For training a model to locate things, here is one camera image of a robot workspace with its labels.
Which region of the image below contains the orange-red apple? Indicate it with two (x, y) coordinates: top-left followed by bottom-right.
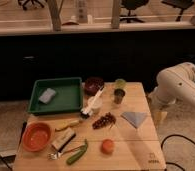
(101, 139), (115, 154)

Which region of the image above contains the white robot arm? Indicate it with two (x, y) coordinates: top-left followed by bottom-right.
(148, 62), (195, 127)

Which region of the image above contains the dark maroon bowl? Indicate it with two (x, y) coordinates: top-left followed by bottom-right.
(84, 77), (104, 96)

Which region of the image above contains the red bowl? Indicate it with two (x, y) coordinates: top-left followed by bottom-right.
(22, 122), (52, 152)

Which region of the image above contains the blue folded cloth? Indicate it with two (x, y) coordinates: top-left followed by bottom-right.
(121, 112), (147, 129)

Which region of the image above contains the metal cup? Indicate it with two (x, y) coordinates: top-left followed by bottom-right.
(114, 89), (125, 104)

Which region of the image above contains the bunch of dark grapes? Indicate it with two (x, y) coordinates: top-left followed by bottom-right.
(92, 113), (116, 129)

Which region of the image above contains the green cup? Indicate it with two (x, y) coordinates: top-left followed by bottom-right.
(115, 78), (126, 89)

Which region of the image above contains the white dish brush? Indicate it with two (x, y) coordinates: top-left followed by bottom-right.
(80, 87), (104, 119)

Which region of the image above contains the green cucumber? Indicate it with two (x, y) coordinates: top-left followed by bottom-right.
(66, 140), (88, 165)

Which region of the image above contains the yellow banana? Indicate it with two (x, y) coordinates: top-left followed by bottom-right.
(55, 119), (82, 132)

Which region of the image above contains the green plastic tray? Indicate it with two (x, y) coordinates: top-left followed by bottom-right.
(28, 77), (83, 115)

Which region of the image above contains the wooden block brush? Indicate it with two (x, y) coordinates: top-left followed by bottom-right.
(51, 128), (76, 152)

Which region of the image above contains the metal fork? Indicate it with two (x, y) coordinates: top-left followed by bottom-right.
(48, 145), (84, 160)

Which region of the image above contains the grey sponge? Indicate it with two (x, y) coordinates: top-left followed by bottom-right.
(39, 88), (56, 104)

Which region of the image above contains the black office chair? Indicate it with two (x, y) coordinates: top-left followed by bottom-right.
(120, 0), (149, 23)

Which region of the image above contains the black cable right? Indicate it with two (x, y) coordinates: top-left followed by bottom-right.
(160, 133), (195, 171)

